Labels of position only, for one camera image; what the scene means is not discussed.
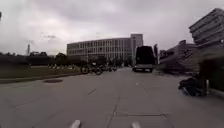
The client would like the row of parked bicycles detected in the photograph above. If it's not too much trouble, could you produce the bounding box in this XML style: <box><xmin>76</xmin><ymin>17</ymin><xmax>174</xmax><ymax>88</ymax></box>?
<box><xmin>46</xmin><ymin>62</ymin><xmax>119</xmax><ymax>76</ymax></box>

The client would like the wide grey building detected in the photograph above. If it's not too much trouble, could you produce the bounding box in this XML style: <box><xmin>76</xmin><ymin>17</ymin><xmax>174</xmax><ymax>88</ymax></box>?
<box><xmin>66</xmin><ymin>33</ymin><xmax>145</xmax><ymax>66</ymax></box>

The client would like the grey concrete road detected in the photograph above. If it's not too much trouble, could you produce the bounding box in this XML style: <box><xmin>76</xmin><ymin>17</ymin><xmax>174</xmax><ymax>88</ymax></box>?
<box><xmin>0</xmin><ymin>67</ymin><xmax>224</xmax><ymax>128</ymax></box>

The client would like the dark upright sign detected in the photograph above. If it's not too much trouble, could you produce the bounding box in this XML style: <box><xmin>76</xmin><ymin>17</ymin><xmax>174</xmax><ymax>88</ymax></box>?
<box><xmin>153</xmin><ymin>43</ymin><xmax>159</xmax><ymax>66</ymax></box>

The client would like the manhole cover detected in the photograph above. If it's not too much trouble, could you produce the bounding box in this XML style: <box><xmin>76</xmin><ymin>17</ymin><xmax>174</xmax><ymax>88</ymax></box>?
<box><xmin>42</xmin><ymin>78</ymin><xmax>64</xmax><ymax>84</ymax></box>

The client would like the low sloped building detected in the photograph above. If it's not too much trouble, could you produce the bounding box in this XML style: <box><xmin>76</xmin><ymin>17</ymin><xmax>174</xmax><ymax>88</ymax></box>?
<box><xmin>155</xmin><ymin>39</ymin><xmax>201</xmax><ymax>75</ymax></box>

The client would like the row of trees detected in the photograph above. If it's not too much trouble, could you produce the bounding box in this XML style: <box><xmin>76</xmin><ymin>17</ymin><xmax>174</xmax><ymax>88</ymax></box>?
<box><xmin>0</xmin><ymin>51</ymin><xmax>108</xmax><ymax>67</ymax></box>

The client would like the grey kerb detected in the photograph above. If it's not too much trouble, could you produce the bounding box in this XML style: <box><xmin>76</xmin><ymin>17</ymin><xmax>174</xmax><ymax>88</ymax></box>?
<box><xmin>0</xmin><ymin>72</ymin><xmax>84</xmax><ymax>85</ymax></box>

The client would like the dark scooter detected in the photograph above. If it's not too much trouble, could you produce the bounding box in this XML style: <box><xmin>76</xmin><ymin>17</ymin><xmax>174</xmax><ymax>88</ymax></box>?
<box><xmin>177</xmin><ymin>75</ymin><xmax>205</xmax><ymax>98</ymax></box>

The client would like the grass strip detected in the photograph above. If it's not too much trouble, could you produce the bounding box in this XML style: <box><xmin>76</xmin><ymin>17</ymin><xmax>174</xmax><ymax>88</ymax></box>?
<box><xmin>0</xmin><ymin>66</ymin><xmax>83</xmax><ymax>80</ymax></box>

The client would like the thin tower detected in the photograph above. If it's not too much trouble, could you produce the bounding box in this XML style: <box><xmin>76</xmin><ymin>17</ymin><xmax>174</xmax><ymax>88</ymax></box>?
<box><xmin>25</xmin><ymin>43</ymin><xmax>32</xmax><ymax>56</ymax></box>

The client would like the dark hedge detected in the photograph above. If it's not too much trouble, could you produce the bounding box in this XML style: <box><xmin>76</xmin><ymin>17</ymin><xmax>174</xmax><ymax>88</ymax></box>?
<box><xmin>198</xmin><ymin>55</ymin><xmax>224</xmax><ymax>93</ymax></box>

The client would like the tall tiered building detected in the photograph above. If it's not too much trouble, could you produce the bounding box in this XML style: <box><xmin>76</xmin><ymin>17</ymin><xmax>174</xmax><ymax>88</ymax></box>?
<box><xmin>188</xmin><ymin>7</ymin><xmax>224</xmax><ymax>50</ymax></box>

